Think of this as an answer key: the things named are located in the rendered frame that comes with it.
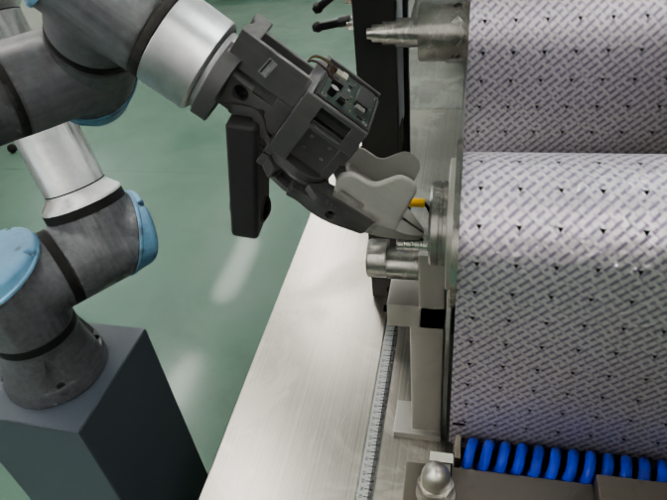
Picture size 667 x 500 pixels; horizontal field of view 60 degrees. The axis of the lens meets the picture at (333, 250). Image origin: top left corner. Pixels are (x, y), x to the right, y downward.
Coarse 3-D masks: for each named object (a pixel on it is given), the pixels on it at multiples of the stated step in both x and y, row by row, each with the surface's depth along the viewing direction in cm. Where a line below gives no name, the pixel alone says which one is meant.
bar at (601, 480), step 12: (600, 480) 52; (612, 480) 52; (624, 480) 52; (636, 480) 52; (648, 480) 52; (600, 492) 51; (612, 492) 51; (624, 492) 51; (636, 492) 51; (648, 492) 51; (660, 492) 51
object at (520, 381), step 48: (480, 336) 50; (528, 336) 49; (576, 336) 48; (624, 336) 47; (480, 384) 54; (528, 384) 52; (576, 384) 51; (624, 384) 50; (480, 432) 58; (528, 432) 57; (576, 432) 55; (624, 432) 54
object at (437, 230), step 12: (432, 192) 48; (444, 192) 48; (432, 204) 48; (444, 204) 47; (432, 216) 47; (444, 216) 47; (432, 228) 47; (444, 228) 47; (432, 240) 48; (444, 240) 47; (432, 252) 48; (444, 252) 48; (432, 264) 50; (444, 264) 50
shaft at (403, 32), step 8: (376, 24) 66; (384, 24) 65; (392, 24) 65; (400, 24) 64; (408, 24) 64; (416, 24) 64; (368, 32) 66; (376, 32) 65; (384, 32) 65; (392, 32) 65; (400, 32) 64; (408, 32) 64; (416, 32) 64; (376, 40) 66; (384, 40) 65; (392, 40) 65; (400, 40) 65; (408, 40) 65; (416, 40) 64
